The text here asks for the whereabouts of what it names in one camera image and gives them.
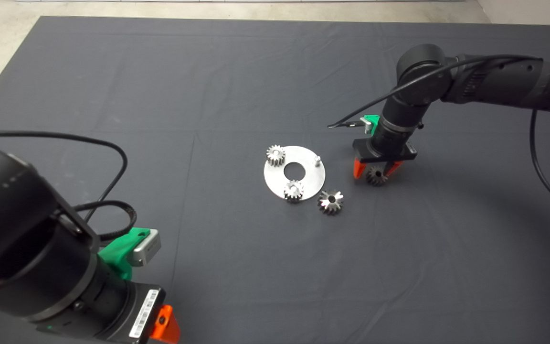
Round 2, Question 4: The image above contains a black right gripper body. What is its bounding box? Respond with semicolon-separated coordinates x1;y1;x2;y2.
353;119;419;165

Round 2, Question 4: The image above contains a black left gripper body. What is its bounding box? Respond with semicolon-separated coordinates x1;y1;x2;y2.
91;283;166;344

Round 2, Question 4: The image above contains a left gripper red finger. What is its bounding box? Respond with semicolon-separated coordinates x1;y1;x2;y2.
151;305;181;344

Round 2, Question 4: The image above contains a small steel gear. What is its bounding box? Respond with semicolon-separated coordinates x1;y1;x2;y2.
266;145;286;167
366;167;389;187
283;180;305;204

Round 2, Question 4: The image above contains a large steel gear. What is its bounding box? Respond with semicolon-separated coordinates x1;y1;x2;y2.
318;189;344;215

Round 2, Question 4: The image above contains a round metal plate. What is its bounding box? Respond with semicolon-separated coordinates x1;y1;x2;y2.
264;146;327;202

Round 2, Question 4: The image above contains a dark grey table cloth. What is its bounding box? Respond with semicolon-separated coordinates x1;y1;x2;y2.
0;16;550;344

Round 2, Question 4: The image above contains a green left camera mount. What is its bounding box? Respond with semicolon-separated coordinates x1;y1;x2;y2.
98;227;151;281

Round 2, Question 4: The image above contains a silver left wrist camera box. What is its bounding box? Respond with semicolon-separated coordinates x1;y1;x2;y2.
127;229;162;267

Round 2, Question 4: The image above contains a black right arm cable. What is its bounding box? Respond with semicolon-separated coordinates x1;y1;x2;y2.
328;54;550;216

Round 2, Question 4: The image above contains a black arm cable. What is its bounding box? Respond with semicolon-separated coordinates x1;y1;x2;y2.
0;131;138;242
328;54;550;216

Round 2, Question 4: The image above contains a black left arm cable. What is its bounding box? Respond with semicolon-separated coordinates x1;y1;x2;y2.
0;131;138;242

